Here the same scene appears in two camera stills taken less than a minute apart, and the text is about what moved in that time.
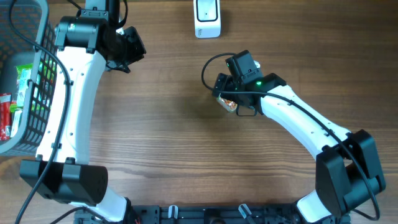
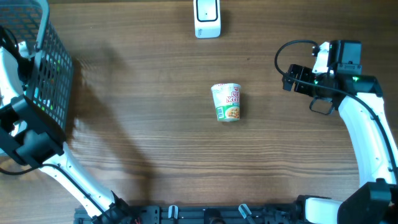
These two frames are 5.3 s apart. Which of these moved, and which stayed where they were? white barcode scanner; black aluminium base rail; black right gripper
Moved: black right gripper
Stayed: black aluminium base rail; white barcode scanner
